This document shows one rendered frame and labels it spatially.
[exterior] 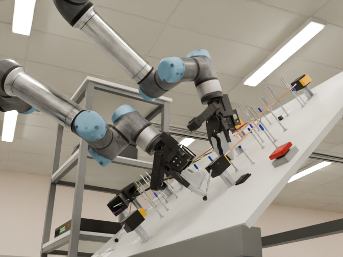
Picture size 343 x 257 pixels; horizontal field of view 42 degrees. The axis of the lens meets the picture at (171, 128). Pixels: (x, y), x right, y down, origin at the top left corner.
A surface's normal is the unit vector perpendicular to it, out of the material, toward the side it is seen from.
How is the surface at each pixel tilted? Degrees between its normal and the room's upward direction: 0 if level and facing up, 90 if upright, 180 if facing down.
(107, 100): 180
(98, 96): 180
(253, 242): 90
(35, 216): 90
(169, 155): 111
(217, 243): 90
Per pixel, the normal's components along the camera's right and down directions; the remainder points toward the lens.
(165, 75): -0.77, 0.08
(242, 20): -0.02, 0.91
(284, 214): 0.37, -0.37
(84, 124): -0.19, -0.40
